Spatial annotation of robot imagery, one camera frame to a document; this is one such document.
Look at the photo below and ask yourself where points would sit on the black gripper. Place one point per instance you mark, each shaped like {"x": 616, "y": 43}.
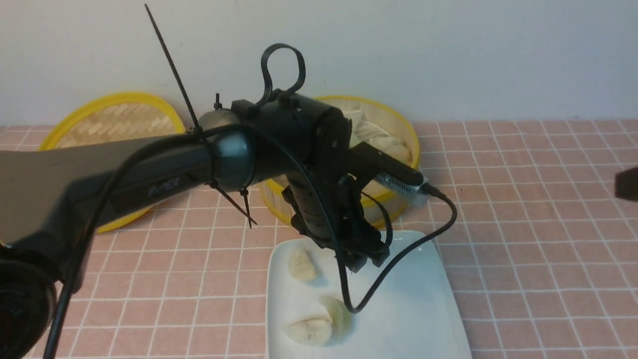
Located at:
{"x": 334, "y": 218}

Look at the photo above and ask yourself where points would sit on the white dumpling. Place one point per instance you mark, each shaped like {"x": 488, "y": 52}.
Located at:
{"x": 311, "y": 332}
{"x": 301, "y": 266}

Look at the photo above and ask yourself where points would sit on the green dumpling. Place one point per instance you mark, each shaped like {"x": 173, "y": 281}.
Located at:
{"x": 340, "y": 317}

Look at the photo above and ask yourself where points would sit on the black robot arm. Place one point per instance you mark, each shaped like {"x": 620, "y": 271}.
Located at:
{"x": 51, "y": 202}

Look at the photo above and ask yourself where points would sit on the white steamer liner cloth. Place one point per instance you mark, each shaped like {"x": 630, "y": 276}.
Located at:
{"x": 368, "y": 132}

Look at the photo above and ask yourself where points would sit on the bamboo steamer basket yellow rim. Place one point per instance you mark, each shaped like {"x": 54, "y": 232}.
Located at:
{"x": 381, "y": 115}

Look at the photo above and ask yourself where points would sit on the black zip tie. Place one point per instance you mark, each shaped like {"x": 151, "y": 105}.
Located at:
{"x": 196, "y": 125}

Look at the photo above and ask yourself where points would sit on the pink checkered tablecloth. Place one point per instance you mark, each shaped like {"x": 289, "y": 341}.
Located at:
{"x": 542, "y": 259}

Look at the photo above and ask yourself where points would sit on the black object at right edge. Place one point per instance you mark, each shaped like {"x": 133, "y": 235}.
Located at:
{"x": 626, "y": 185}

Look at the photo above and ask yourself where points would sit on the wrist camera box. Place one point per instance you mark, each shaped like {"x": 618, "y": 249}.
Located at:
{"x": 396, "y": 174}

